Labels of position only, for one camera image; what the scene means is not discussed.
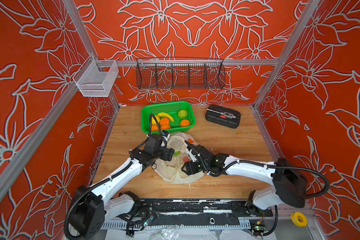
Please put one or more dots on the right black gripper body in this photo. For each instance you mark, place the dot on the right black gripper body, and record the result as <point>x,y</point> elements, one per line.
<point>195,167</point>

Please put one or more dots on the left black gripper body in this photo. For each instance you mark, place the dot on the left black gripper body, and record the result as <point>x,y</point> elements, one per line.
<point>164,153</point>

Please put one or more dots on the orange toy fruit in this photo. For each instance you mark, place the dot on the orange toy fruit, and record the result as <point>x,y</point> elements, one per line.
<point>155,128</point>

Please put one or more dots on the orange toy tangerine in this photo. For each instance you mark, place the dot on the orange toy tangerine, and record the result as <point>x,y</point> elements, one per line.
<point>165,127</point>

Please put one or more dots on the yellow toy lemon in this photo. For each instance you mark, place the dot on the yellow toy lemon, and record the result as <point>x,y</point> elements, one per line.
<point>155,120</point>

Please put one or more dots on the translucent printed plastic bag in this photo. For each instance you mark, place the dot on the translucent printed plastic bag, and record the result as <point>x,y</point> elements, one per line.
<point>171,171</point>

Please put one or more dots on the green toy fruit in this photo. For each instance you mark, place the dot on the green toy fruit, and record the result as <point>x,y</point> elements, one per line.
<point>182,114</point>

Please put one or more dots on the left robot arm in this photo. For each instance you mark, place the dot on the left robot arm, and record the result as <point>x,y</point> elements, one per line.
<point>92,206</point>

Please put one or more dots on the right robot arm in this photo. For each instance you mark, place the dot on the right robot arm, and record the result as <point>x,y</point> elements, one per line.
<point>287,183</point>

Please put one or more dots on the yellow toy banana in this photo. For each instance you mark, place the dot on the yellow toy banana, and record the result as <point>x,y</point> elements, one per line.
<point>161,115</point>

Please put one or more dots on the green plastic basket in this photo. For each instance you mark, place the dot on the green plastic basket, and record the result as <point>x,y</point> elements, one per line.
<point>172,108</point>

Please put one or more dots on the black tool case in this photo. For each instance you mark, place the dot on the black tool case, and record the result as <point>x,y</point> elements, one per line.
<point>223,116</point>

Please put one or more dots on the crumpled clear plastic scrap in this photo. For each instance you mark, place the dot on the crumpled clear plastic scrap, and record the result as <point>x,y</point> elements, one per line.
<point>171,233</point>

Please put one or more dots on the yellow tape roll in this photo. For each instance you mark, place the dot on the yellow tape roll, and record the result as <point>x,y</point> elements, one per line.
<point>299,219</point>

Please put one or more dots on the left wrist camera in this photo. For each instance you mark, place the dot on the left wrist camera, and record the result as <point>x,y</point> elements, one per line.
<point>165,134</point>

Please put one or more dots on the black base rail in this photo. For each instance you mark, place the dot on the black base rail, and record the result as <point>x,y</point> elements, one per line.
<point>205,213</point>

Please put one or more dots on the black wire wall basket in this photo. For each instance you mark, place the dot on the black wire wall basket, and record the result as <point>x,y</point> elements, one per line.
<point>177,73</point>

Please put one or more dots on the clear plastic wall bin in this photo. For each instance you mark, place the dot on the clear plastic wall bin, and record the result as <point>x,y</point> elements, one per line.
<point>96,78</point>

